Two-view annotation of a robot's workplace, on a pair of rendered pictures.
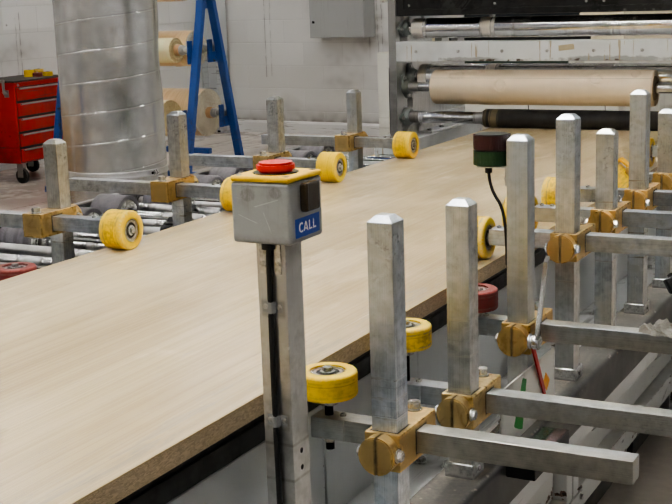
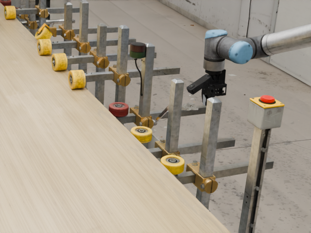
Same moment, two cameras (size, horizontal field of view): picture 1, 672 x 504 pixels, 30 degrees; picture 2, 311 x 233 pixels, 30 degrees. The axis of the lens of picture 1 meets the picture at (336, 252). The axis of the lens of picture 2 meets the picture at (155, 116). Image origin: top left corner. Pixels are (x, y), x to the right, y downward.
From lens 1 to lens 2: 1.67 m
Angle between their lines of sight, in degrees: 54
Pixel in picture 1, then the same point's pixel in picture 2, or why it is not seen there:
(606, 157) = (103, 35)
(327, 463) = not seen: hidden behind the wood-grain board
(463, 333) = (177, 129)
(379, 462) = (213, 188)
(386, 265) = (217, 117)
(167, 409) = (168, 197)
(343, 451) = not seen: hidden behind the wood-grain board
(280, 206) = (280, 114)
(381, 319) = (213, 137)
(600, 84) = not seen: outside the picture
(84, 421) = (158, 214)
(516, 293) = (146, 105)
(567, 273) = (123, 89)
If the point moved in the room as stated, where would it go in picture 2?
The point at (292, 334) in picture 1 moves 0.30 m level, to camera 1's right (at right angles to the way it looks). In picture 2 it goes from (265, 156) to (306, 127)
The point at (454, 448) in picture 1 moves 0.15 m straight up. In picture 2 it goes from (220, 174) to (225, 135)
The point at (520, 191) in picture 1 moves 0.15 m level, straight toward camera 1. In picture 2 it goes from (151, 66) to (178, 76)
